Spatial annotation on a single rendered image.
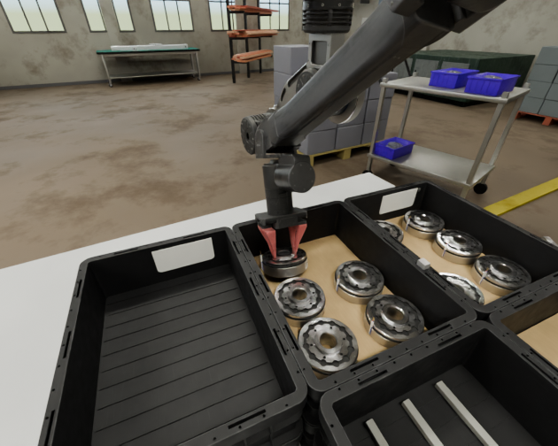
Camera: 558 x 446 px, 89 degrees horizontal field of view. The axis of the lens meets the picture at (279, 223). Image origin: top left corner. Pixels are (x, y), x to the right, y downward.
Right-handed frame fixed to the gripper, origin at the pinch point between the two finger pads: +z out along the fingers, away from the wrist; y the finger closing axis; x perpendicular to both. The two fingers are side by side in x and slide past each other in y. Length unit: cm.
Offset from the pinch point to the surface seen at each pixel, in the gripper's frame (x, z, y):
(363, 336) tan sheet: -18.8, 12.4, 7.2
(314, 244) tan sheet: 7.0, 2.8, 11.2
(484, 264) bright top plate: -16.6, 6.9, 41.5
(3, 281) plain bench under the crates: 42, 7, -72
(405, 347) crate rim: -30.2, 6.0, 5.9
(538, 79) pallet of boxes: 257, -86, 542
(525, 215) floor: 89, 52, 248
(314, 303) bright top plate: -12.5, 6.9, 0.8
